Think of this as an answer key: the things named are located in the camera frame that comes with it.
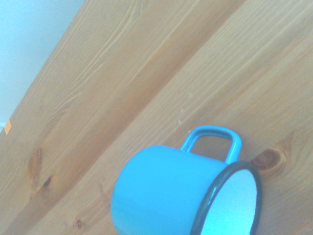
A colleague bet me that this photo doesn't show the blue enamel mug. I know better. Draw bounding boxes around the blue enamel mug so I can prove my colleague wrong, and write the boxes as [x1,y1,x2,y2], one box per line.
[110,125,264,235]

